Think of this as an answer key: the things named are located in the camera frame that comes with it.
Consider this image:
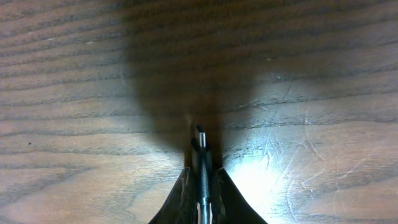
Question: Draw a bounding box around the black charging cable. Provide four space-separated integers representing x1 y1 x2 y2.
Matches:
190 124 214 224

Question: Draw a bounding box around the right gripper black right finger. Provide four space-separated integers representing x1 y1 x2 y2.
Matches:
211 168 267 224

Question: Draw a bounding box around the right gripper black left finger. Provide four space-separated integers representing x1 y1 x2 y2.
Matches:
149 167 198 224

